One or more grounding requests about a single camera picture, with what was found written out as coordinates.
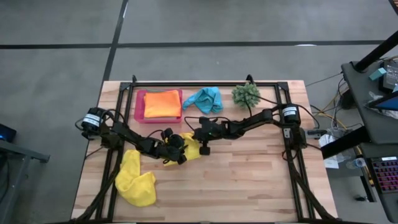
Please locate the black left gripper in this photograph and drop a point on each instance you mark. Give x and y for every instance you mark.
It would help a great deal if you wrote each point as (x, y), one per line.
(171, 146)

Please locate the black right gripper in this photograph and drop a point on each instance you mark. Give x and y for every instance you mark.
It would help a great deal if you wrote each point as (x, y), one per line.
(214, 130)

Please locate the yellow microfiber towel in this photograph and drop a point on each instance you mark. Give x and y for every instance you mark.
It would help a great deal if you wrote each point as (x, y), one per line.
(192, 151)
(135, 186)

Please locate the orange microfiber towel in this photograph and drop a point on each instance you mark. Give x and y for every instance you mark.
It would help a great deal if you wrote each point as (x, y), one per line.
(161, 104)

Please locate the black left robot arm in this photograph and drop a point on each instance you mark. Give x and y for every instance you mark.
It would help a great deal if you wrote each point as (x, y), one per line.
(130, 136)

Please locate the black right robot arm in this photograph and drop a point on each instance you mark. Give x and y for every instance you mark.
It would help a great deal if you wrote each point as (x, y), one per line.
(255, 120)

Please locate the blue microfiber towel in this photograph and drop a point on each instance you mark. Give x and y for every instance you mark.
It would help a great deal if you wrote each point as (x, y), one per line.
(203, 99)

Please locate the green artificial plant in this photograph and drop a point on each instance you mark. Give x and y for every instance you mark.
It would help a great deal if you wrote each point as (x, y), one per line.
(244, 93)

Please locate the pink plastic bin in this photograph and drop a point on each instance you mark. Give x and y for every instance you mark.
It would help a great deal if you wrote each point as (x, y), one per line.
(139, 105)

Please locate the black table clamp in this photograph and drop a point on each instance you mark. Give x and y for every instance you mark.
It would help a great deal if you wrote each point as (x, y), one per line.
(134, 78)
(249, 77)

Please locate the black power strip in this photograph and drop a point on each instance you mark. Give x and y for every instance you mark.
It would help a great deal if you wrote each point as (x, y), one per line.
(317, 134)

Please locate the white paper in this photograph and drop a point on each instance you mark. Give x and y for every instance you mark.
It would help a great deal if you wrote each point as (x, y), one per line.
(329, 161)

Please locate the black support beam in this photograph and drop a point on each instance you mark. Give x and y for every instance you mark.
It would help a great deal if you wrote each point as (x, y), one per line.
(345, 143)

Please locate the clear plastic bottle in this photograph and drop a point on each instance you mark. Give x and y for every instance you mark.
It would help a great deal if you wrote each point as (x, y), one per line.
(357, 163)

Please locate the dark grey side desk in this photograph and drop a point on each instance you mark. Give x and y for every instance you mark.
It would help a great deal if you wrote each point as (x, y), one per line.
(360, 102)

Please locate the grey metal desk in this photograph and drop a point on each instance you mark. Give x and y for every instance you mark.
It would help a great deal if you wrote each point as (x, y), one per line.
(18, 152)

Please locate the small black floor object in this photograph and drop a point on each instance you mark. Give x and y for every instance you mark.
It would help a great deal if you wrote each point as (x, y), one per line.
(361, 198)

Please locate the black device with blue light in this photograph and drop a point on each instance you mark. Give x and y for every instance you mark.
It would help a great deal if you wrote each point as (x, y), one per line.
(7, 133)

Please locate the teal block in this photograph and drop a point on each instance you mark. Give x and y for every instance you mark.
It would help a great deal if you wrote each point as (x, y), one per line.
(377, 74)

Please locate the tablet with blue screen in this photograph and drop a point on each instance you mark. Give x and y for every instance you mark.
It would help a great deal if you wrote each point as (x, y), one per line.
(385, 102)

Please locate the backlit keyboard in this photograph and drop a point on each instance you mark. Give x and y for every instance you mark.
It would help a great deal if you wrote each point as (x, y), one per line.
(385, 174)

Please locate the black pole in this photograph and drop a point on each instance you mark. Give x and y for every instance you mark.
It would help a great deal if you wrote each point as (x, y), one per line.
(376, 51)

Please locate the black electronic device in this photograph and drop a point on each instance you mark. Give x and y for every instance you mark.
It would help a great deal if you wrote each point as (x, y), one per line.
(391, 76)

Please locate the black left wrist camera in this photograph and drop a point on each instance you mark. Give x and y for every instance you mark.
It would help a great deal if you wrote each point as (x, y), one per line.
(182, 160)

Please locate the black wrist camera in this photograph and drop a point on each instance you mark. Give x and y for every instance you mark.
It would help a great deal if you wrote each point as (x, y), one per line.
(204, 150)
(182, 160)

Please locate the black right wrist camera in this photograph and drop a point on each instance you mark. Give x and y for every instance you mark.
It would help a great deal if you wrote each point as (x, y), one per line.
(204, 150)

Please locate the black aluminium table frame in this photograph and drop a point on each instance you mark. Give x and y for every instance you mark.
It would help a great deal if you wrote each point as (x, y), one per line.
(202, 84)

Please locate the grey metal mount plate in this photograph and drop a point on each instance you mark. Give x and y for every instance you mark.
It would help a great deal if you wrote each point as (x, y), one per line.
(287, 133)

